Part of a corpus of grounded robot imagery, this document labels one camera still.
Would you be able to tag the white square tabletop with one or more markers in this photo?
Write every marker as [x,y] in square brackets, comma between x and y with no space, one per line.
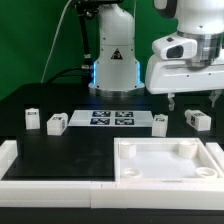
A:
[166,159]

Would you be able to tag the white fiducial marker plate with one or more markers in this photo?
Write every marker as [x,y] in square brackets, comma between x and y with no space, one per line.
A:
[111,118]

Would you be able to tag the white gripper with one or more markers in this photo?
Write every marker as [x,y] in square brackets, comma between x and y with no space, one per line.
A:
[174,76]

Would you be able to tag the white U-shaped obstacle fence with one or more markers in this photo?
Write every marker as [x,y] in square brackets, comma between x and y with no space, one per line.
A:
[197,194]

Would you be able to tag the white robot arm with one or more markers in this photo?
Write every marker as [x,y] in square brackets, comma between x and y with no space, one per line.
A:
[188,60]

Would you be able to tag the black camera stand pole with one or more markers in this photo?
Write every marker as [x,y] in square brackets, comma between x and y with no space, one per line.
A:
[86,10]

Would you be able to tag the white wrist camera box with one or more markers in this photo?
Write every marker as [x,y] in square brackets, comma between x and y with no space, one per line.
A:
[174,46]

